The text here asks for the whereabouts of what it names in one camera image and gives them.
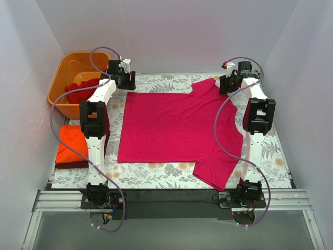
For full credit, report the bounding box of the magenta t shirt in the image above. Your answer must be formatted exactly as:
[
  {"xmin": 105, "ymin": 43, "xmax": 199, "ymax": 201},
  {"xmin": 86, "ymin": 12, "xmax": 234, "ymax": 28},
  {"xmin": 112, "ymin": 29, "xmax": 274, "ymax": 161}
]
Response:
[{"xmin": 118, "ymin": 78, "xmax": 243, "ymax": 190}]

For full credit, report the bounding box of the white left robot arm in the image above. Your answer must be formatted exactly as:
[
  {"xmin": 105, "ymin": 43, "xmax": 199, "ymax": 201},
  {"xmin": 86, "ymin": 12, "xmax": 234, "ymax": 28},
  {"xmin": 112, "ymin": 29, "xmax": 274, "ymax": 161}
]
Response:
[{"xmin": 79, "ymin": 59, "xmax": 136, "ymax": 208}]

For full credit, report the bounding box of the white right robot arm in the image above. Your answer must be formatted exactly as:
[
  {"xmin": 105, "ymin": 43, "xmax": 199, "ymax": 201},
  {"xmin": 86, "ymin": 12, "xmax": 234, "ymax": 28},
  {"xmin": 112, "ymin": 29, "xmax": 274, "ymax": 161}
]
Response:
[{"xmin": 219, "ymin": 61, "xmax": 276, "ymax": 207}]

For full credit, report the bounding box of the red t shirt in bin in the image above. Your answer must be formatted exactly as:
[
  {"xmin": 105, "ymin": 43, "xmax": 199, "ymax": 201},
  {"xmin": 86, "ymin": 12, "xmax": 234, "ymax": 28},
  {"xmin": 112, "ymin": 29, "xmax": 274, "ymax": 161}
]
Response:
[{"xmin": 65, "ymin": 78, "xmax": 99, "ymax": 104}]

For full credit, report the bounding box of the folded dark red t shirt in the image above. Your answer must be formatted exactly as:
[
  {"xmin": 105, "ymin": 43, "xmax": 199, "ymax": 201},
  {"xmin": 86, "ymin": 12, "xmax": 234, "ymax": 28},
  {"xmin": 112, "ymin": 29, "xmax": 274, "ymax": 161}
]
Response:
[{"xmin": 55, "ymin": 161, "xmax": 88, "ymax": 169}]

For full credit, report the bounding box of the orange plastic bin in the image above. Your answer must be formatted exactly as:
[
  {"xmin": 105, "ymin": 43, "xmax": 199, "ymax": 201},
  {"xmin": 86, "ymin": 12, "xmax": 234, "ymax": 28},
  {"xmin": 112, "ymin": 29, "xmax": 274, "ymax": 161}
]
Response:
[{"xmin": 47, "ymin": 52, "xmax": 100, "ymax": 119}]

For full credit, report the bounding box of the folded orange t shirt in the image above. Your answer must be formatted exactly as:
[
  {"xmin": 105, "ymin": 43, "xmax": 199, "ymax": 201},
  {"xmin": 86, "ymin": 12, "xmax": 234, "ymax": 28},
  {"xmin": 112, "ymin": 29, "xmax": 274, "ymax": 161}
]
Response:
[{"xmin": 56, "ymin": 124, "xmax": 88, "ymax": 164}]

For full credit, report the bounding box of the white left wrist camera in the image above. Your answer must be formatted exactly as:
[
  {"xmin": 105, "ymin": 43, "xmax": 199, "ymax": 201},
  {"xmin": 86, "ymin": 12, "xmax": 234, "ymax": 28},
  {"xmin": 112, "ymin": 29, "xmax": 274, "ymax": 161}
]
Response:
[{"xmin": 119, "ymin": 58, "xmax": 131, "ymax": 74}]

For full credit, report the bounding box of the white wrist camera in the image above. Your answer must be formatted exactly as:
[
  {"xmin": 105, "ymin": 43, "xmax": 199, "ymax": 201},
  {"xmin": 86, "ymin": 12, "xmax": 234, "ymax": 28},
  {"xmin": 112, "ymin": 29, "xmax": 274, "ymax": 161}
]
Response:
[
  {"xmin": 119, "ymin": 58, "xmax": 131, "ymax": 74},
  {"xmin": 221, "ymin": 61, "xmax": 236, "ymax": 77}
]

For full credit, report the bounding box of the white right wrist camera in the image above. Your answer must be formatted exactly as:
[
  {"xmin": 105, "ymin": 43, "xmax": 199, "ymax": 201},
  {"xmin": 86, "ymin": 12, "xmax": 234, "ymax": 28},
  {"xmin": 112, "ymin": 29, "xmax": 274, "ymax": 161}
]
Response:
[{"xmin": 221, "ymin": 61, "xmax": 236, "ymax": 77}]

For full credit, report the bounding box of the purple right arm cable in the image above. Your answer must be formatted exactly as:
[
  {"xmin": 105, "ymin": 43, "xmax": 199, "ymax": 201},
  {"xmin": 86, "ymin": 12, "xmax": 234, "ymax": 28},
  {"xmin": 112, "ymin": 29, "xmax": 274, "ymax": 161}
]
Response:
[{"xmin": 213, "ymin": 56, "xmax": 273, "ymax": 228}]

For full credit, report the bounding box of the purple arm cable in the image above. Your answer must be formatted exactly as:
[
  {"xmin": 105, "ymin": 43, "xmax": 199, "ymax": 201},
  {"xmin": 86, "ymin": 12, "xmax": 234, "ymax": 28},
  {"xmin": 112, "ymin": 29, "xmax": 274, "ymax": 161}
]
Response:
[
  {"xmin": 49, "ymin": 46, "xmax": 128, "ymax": 234},
  {"xmin": 213, "ymin": 56, "xmax": 273, "ymax": 228}
]

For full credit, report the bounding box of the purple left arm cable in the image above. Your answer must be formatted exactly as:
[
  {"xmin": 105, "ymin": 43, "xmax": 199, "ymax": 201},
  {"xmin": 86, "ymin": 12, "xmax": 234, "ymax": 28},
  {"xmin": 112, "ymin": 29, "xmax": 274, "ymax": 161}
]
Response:
[{"xmin": 49, "ymin": 46, "xmax": 128, "ymax": 234}]

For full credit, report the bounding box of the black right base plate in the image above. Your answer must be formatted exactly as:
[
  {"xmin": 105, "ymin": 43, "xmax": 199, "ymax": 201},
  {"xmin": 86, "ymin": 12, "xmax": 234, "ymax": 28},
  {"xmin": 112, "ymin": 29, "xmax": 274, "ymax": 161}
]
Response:
[{"xmin": 215, "ymin": 189, "xmax": 266, "ymax": 209}]

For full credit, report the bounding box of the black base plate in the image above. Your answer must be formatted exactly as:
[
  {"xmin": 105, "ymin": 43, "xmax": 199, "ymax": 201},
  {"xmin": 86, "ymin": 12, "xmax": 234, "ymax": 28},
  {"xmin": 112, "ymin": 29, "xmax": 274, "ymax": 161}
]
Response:
[
  {"xmin": 80, "ymin": 189, "xmax": 127, "ymax": 209},
  {"xmin": 215, "ymin": 189, "xmax": 266, "ymax": 209}
]

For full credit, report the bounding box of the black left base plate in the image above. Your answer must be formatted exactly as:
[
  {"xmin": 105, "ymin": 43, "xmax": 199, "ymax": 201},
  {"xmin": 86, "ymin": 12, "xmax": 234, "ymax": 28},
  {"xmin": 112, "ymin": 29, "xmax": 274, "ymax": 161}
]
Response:
[{"xmin": 80, "ymin": 189, "xmax": 127, "ymax": 209}]

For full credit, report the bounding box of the aluminium frame rail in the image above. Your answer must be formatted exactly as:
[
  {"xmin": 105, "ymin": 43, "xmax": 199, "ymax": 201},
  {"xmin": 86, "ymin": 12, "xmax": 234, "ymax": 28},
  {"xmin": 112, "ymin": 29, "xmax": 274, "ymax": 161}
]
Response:
[{"xmin": 33, "ymin": 189, "xmax": 312, "ymax": 211}]

